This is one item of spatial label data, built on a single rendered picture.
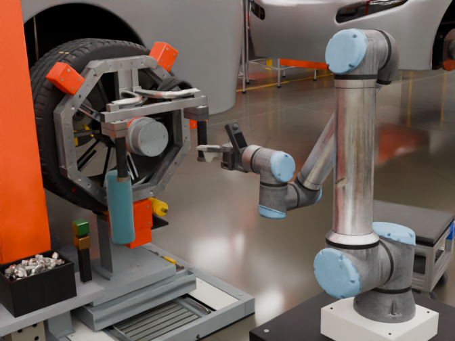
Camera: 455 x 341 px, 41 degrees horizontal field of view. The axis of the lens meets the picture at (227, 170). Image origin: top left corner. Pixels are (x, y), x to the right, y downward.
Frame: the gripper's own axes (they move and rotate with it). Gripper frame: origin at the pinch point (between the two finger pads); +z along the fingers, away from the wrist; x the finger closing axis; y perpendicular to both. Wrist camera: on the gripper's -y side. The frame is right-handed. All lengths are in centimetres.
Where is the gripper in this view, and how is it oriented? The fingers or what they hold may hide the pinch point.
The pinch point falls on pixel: (212, 141)
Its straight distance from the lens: 214.8
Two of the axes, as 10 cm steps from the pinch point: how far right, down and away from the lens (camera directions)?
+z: -6.5, -2.0, 7.3
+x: 7.6, -2.2, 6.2
